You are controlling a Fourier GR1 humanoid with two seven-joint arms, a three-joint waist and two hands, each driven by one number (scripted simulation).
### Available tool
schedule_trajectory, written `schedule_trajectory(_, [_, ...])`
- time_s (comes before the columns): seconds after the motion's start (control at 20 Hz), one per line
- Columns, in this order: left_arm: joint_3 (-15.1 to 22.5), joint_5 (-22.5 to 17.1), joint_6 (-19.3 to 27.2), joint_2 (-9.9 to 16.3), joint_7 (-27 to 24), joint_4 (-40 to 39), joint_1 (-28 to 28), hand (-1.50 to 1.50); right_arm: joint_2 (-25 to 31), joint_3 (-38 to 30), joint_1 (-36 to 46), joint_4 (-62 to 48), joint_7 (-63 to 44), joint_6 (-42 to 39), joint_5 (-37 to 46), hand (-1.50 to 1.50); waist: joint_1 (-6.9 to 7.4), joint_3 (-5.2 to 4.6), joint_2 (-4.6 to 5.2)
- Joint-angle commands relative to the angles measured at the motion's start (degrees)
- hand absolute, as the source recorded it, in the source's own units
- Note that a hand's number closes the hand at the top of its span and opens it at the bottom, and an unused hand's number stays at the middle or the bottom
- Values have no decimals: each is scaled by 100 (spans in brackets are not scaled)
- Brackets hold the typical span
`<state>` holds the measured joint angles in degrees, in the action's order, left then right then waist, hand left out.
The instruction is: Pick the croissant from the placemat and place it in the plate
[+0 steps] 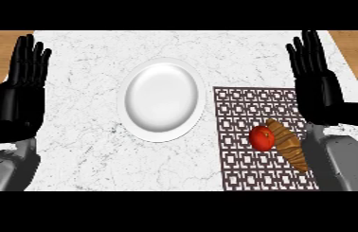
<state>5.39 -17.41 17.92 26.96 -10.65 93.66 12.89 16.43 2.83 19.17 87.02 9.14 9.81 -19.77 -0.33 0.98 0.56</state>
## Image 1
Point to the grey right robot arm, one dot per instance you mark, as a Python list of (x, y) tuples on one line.
[(333, 160)]

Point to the brown patterned placemat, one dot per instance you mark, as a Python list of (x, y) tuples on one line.
[(251, 131)]

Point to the white oval plate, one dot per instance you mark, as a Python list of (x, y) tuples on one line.
[(161, 99)]

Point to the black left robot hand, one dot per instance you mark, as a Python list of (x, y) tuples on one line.
[(17, 100)]

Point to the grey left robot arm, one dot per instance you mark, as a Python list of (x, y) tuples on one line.
[(16, 166)]

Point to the red tomato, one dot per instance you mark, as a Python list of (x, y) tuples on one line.
[(260, 138)]

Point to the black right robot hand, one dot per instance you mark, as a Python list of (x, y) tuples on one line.
[(321, 97)]

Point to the brown croissant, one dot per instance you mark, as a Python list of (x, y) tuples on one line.
[(287, 144)]

